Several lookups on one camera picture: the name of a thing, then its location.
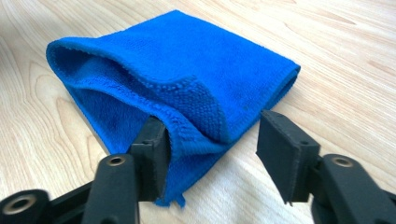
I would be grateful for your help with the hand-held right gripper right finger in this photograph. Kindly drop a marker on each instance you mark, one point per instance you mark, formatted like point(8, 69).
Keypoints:
point(286, 155)

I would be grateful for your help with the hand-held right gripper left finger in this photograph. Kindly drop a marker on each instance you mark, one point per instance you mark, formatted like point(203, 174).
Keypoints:
point(151, 161)

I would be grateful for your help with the blue towel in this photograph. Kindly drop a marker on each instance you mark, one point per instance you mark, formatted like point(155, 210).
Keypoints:
point(193, 71)

